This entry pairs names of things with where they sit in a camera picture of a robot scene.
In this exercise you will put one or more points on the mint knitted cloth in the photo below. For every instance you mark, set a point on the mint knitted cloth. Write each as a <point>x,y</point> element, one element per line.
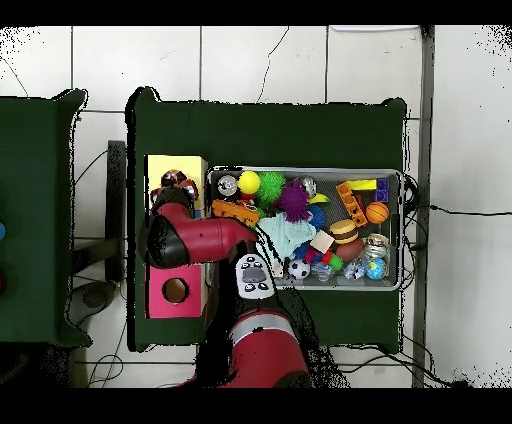
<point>286,234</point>

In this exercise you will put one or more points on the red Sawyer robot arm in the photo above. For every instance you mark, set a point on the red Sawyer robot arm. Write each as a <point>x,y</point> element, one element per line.
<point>200,240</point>

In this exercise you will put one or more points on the wooden box with three holes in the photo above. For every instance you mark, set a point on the wooden box with three holes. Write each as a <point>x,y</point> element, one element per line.
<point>176,296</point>

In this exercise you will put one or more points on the clear mesh bin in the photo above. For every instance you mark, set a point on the clear mesh bin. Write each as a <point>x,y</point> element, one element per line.
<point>344,284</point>

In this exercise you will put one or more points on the orange plastic brick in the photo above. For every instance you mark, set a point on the orange plastic brick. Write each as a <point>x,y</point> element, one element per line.
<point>351,204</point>
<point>236,212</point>

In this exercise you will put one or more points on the yellow tennis ball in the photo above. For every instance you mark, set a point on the yellow tennis ball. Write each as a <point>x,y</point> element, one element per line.
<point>248,182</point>

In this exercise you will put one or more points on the black stand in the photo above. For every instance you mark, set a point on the black stand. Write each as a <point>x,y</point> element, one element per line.
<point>116,180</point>

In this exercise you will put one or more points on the green spiky rubber ball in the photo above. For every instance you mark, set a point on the green spiky rubber ball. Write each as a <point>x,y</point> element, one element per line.
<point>272,187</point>

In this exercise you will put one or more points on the dark green table cloth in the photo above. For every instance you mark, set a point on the dark green table cloth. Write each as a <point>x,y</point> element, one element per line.
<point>260,136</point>

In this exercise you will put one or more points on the purple spiky toy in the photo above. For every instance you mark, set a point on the purple spiky toy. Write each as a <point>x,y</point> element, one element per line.
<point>294,200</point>

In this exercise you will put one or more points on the small soccer ball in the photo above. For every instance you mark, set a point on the small soccer ball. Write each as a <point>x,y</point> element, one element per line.
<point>298,269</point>

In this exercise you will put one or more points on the green covered side table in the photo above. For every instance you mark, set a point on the green covered side table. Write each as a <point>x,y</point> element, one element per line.
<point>32,180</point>

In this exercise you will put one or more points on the brown burger toy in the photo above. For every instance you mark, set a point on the brown burger toy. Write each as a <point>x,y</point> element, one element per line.
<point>344,231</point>

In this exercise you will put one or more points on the orange basketball toy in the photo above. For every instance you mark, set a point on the orange basketball toy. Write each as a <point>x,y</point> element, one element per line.
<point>377,212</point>

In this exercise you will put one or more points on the blue disc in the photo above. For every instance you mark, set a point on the blue disc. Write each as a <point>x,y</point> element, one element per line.
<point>2,232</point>

